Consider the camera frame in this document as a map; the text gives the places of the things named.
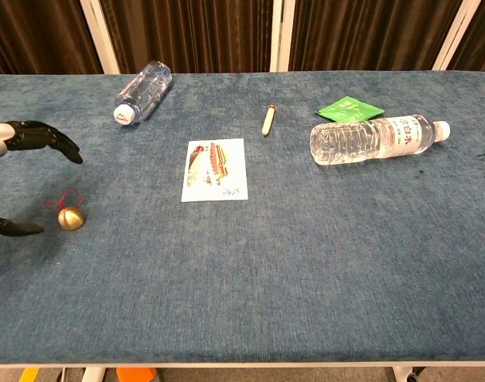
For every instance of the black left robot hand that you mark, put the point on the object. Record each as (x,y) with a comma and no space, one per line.
(39,137)

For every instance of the dark brown curtain panel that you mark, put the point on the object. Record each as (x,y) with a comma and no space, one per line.
(190,36)
(369,33)
(39,36)
(481,44)

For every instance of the clear unlabelled water bottle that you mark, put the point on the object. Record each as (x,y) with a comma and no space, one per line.
(144,95)

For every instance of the postcard with building picture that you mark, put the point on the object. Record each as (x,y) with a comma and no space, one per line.
(215,170)

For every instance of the cream pencil with red cap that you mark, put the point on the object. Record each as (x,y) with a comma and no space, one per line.
(268,120)

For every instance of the white table leg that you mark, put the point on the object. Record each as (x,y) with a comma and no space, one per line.
(94,375)
(401,375)

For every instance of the orange box under table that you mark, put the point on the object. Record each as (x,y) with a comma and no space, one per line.
(135,375)

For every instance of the blue table cloth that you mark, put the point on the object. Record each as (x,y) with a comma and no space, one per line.
(266,278)

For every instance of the green foil packet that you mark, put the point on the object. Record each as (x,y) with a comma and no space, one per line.
(347,109)

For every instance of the clear water bottle white label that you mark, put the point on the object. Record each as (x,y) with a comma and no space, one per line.
(365,141)

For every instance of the white frame post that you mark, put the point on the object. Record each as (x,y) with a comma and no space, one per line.
(100,40)
(455,36)
(282,36)

